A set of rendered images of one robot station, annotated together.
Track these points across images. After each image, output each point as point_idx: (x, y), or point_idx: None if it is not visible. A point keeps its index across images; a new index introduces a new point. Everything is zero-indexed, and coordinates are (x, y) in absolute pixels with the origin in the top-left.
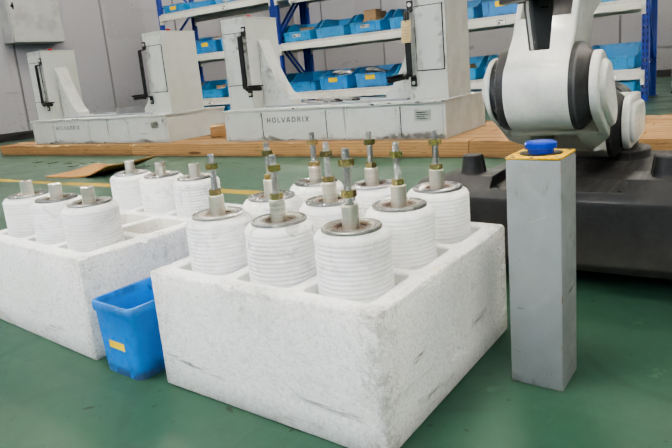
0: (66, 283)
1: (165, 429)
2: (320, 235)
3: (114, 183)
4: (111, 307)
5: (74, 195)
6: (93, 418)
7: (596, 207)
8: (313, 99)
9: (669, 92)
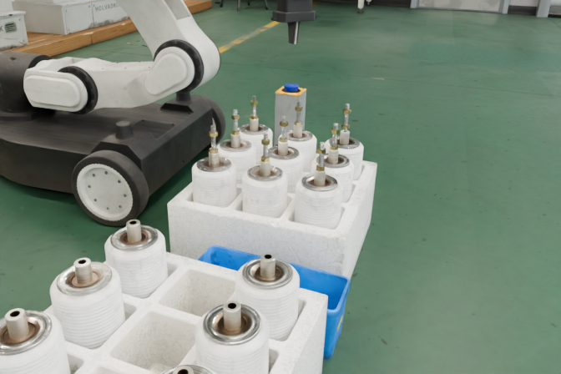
0: (316, 340)
1: (385, 293)
2: (356, 149)
3: (53, 350)
4: (346, 290)
5: None
6: (392, 332)
7: (193, 124)
8: None
9: None
